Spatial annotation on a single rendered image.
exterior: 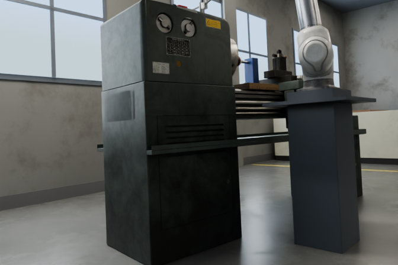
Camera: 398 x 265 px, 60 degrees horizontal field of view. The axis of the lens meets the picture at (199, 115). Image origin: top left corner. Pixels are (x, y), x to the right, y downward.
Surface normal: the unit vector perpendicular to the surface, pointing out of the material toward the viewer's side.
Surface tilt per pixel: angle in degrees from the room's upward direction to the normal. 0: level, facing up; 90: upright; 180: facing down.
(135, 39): 90
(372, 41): 90
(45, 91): 90
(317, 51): 96
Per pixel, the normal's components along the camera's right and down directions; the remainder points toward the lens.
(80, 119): 0.73, -0.05
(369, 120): -0.68, 0.00
